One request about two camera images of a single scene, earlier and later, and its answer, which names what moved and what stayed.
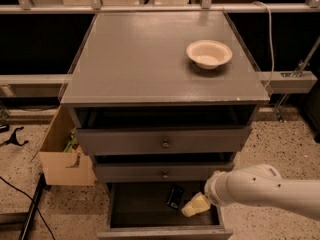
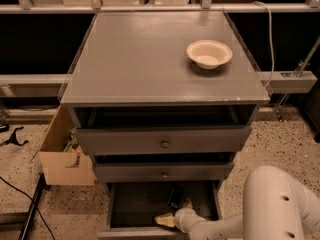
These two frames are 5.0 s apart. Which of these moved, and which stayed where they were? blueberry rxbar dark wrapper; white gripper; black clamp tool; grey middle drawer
Moved: white gripper
Stayed: grey middle drawer; black clamp tool; blueberry rxbar dark wrapper
